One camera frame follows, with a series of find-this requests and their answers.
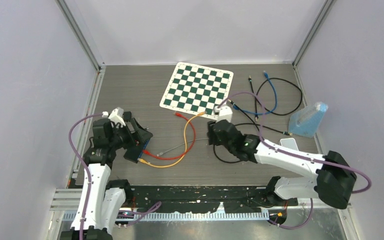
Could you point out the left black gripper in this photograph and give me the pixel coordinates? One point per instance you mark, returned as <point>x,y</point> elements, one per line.
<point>134,137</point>

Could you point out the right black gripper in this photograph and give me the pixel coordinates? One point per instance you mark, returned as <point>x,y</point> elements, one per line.
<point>212,135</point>

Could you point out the black network switch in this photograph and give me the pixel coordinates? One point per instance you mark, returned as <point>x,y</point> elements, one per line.
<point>134,153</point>

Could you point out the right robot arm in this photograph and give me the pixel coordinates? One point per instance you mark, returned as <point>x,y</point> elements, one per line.
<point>328,178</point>

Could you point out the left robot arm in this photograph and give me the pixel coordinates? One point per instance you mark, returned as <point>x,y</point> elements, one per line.
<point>101,198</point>

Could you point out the black power adapter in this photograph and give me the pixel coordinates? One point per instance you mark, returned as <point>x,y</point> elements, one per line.
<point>127,116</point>

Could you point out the green white chessboard mat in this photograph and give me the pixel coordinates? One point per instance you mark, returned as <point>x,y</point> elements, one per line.
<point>194,88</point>

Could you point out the white router box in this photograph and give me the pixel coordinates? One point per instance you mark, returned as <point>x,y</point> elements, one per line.
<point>289,143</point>

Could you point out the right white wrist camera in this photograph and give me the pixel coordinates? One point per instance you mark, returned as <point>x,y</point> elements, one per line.
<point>223,113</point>

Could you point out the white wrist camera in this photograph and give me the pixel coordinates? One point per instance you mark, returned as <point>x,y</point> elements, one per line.
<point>115,116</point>
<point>223,113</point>

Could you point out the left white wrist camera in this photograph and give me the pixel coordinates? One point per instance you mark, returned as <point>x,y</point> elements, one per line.
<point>115,116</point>

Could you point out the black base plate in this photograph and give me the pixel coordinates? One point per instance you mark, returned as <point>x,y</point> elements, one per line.
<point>201,199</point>

